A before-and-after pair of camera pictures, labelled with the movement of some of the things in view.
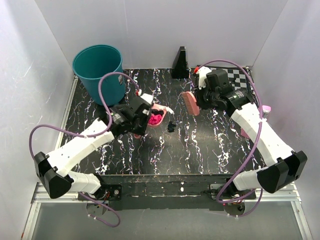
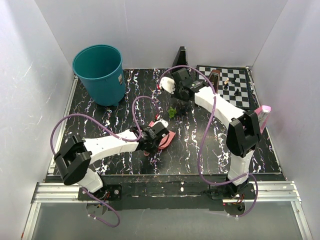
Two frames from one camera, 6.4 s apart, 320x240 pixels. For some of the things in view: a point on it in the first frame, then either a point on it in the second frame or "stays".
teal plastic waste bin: x=92 y=61 stays
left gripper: x=140 y=130 -> x=152 y=150
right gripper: x=198 y=93 -> x=175 y=95
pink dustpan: x=154 y=107 -> x=166 y=141
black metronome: x=179 y=69 stays
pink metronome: x=266 y=109 stays
